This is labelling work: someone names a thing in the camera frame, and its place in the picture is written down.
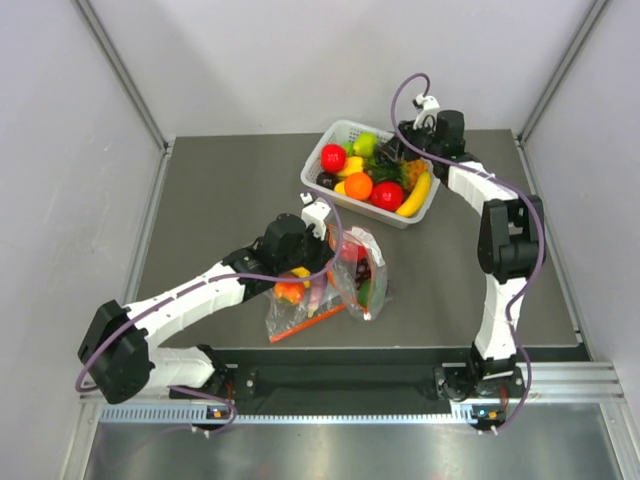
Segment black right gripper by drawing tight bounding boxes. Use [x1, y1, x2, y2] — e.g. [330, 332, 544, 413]
[379, 118, 441, 164]

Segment green fake pear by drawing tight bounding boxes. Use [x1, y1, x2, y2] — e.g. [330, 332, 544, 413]
[352, 132, 378, 158]

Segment clear zip bag orange seal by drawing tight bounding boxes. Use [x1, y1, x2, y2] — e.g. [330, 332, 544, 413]
[327, 225, 389, 322]

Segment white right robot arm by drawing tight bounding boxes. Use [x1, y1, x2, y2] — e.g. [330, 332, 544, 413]
[391, 110, 545, 396]

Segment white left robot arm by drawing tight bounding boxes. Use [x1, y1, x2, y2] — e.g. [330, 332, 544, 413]
[76, 203, 334, 404]

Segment fake pineapple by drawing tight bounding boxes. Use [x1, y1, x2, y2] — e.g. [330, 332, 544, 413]
[364, 158, 428, 193]

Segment purple fake eggplant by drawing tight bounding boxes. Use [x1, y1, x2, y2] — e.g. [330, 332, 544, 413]
[307, 276, 328, 318]

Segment yellow fake bell pepper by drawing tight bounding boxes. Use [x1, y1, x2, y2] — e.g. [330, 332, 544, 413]
[336, 156, 365, 179]

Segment red yellow fake peach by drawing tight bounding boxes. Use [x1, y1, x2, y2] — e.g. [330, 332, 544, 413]
[273, 282, 306, 305]

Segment red fake apple in bag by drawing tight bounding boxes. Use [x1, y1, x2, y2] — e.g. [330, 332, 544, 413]
[340, 240, 367, 263]

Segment red fake tomato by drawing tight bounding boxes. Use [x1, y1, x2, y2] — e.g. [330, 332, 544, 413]
[369, 181, 404, 212]

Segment green fake custard apple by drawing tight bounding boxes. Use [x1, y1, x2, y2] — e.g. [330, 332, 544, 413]
[342, 142, 354, 157]

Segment orange fake orange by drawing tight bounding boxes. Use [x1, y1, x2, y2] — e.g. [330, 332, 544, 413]
[344, 172, 374, 201]

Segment yellow fake banana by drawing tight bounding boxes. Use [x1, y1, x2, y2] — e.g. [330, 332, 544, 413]
[395, 171, 432, 217]

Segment red fake apple in basket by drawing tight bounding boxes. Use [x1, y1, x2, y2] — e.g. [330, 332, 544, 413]
[320, 143, 347, 174]

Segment purple fake grapes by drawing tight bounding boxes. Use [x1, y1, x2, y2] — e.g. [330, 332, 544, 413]
[354, 258, 371, 290]

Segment yellow fake lemon in basket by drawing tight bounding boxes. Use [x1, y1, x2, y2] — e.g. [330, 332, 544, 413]
[334, 181, 346, 195]

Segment green fake avocado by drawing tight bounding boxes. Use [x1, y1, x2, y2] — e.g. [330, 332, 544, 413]
[356, 278, 371, 309]

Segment dark fake plum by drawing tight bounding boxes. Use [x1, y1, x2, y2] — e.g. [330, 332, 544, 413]
[315, 171, 340, 190]

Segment white plastic basket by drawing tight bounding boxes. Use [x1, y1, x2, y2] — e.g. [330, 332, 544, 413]
[300, 120, 440, 229]

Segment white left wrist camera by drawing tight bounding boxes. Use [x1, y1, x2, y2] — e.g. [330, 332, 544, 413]
[300, 193, 332, 240]

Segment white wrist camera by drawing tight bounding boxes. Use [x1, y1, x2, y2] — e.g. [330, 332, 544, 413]
[300, 193, 332, 240]
[413, 93, 440, 124]

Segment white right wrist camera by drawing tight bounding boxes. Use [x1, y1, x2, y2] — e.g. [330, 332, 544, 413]
[413, 93, 440, 124]

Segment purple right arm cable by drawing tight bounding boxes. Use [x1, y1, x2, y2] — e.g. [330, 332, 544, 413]
[389, 73, 546, 434]

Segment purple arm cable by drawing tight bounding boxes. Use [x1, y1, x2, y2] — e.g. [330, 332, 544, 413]
[74, 192, 345, 391]
[389, 73, 546, 434]

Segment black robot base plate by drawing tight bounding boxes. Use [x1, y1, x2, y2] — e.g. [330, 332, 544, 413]
[168, 346, 511, 402]

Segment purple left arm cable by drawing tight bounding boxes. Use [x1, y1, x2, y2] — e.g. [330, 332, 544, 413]
[74, 192, 345, 391]

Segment aluminium frame post right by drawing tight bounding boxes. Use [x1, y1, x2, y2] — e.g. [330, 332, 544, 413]
[515, 0, 612, 145]

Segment aluminium frame post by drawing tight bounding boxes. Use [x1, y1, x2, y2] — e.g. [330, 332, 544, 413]
[515, 0, 612, 145]
[71, 0, 169, 153]

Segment grey slotted cable duct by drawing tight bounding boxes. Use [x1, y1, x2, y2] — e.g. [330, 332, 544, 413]
[99, 402, 506, 424]

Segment aluminium frame post left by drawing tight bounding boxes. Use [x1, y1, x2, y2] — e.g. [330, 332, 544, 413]
[71, 0, 169, 153]

